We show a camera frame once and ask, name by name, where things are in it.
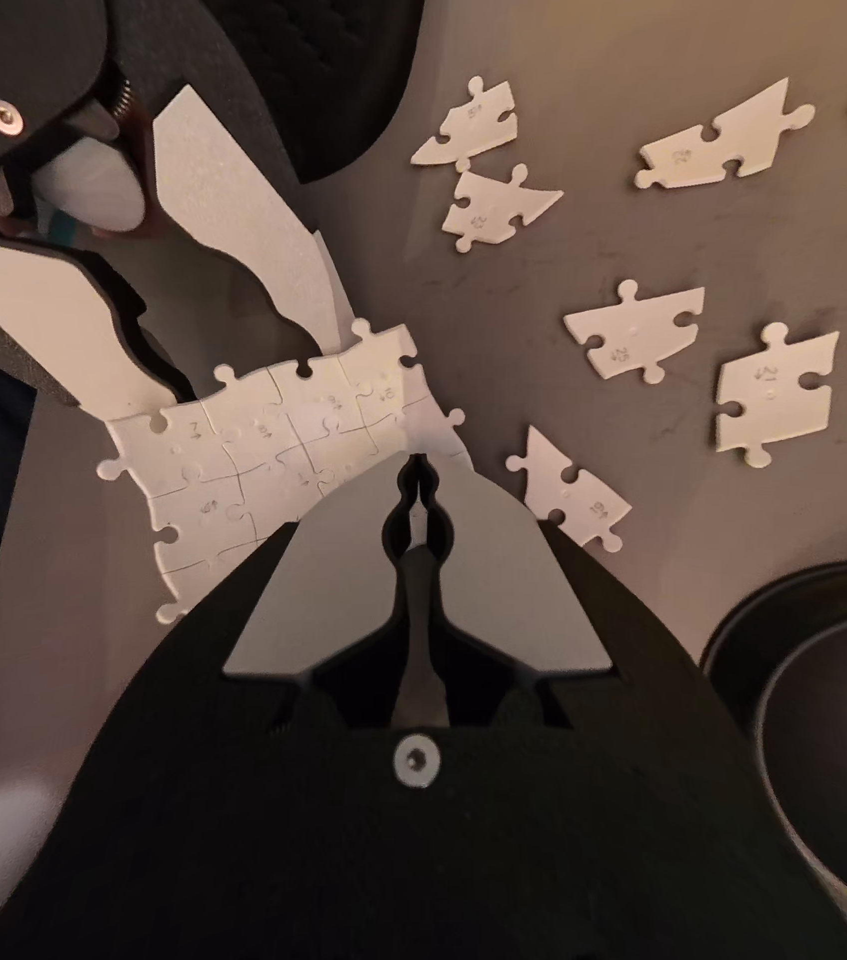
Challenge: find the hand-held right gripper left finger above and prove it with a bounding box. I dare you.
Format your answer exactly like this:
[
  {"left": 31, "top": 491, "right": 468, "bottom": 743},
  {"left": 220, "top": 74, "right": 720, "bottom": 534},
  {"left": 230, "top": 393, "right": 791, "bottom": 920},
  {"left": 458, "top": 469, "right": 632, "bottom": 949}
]
[{"left": 220, "top": 453, "right": 414, "bottom": 688}]

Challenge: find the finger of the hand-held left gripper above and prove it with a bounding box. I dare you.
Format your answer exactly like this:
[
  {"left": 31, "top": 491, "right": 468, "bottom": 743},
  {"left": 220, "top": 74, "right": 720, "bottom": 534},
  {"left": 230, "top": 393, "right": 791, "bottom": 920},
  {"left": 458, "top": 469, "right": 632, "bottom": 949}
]
[
  {"left": 151, "top": 83, "right": 360, "bottom": 357},
  {"left": 0, "top": 237, "right": 197, "bottom": 424}
]

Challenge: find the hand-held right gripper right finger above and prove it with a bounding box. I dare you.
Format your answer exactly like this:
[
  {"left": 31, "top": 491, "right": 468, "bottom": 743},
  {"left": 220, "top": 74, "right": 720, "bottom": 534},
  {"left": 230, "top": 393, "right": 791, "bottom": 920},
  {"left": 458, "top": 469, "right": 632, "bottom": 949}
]
[{"left": 424, "top": 450, "right": 618, "bottom": 688}]

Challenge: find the assembled white puzzle section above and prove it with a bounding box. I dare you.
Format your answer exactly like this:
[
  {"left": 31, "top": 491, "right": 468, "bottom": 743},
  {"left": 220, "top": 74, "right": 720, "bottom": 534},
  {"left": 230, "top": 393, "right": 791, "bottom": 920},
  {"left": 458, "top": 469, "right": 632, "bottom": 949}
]
[{"left": 94, "top": 318, "right": 470, "bottom": 624}]

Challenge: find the scattered loose puzzle pieces group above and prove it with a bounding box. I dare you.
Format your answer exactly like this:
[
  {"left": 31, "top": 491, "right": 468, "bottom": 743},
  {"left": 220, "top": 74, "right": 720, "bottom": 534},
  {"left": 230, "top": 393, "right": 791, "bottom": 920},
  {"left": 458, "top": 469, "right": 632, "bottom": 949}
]
[{"left": 409, "top": 60, "right": 847, "bottom": 553}]

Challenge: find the black round ball stand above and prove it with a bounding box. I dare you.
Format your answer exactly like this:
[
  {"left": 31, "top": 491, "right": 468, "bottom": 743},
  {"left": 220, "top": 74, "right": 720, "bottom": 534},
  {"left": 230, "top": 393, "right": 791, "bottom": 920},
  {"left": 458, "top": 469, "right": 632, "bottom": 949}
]
[{"left": 701, "top": 558, "right": 847, "bottom": 939}]

